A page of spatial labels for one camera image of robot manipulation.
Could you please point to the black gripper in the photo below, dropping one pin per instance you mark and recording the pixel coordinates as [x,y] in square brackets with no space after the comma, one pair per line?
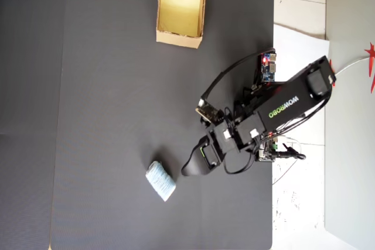
[222,140]

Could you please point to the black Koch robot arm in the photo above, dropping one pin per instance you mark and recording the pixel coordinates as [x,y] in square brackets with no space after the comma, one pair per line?
[281,106]

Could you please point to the open cardboard box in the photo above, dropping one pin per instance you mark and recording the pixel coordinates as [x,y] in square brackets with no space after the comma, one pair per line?
[178,10]

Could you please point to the motor controller board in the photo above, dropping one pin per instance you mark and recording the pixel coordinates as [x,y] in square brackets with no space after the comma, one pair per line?
[265,152]

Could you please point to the black barrel power plug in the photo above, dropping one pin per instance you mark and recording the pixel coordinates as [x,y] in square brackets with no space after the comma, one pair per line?
[288,154]

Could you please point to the black textured mat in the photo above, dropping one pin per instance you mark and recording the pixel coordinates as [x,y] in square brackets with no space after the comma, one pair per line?
[117,100]

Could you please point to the white paper sheet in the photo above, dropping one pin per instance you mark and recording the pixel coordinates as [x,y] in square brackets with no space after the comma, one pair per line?
[293,54]

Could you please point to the light grey board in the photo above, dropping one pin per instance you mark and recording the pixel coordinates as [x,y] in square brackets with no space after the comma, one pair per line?
[351,144]

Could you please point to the red paper star decoration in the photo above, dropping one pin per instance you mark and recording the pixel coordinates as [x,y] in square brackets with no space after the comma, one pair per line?
[331,64]
[371,52]

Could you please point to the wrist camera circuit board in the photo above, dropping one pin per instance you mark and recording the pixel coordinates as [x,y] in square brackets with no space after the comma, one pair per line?
[209,112]

